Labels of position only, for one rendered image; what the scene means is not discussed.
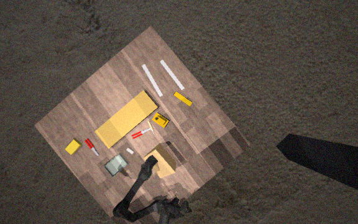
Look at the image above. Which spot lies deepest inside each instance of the yellow panel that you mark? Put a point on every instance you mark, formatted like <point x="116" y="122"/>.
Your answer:
<point x="126" y="119"/>

